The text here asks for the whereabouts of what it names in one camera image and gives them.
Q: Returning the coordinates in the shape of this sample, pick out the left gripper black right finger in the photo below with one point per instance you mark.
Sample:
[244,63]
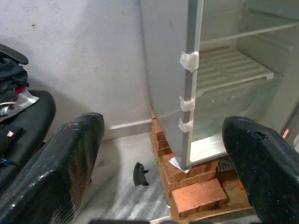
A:
[268,177]

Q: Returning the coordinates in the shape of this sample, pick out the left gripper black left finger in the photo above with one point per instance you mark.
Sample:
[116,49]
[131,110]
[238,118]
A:
[53,177]

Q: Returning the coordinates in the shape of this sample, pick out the white slatted fridge shelf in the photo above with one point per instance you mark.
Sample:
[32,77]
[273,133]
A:
[229,67]

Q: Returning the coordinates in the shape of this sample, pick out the glass fridge shelf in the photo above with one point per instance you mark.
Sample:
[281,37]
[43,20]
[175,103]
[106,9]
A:
[257,30]

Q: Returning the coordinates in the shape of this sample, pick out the silver fridge body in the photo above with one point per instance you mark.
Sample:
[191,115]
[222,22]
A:
[163,70]

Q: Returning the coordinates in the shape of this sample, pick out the wooden base board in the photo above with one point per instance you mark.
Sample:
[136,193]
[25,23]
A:
[234,191]

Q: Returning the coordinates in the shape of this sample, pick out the black office chair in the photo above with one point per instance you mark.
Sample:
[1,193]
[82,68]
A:
[30,130]

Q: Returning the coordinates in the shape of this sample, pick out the red clay brick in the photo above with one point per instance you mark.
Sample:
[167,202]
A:
[198,198]
[201,169]
[194,183]

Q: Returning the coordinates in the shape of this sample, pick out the clear crisper drawer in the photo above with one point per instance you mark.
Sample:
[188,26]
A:
[233,109]

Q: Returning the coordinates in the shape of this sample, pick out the black curved plastic piece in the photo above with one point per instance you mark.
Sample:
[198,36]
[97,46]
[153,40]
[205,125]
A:
[139,175]

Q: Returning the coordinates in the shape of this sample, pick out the white paper scrap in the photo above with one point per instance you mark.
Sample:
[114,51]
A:
[178,164]

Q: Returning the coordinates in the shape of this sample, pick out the white tape piece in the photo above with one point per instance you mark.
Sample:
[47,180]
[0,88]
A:
[186,125]
[187,103]
[189,61]

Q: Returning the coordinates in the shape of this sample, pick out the pile of mixed clothes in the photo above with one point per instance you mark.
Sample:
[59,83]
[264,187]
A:
[11,81]

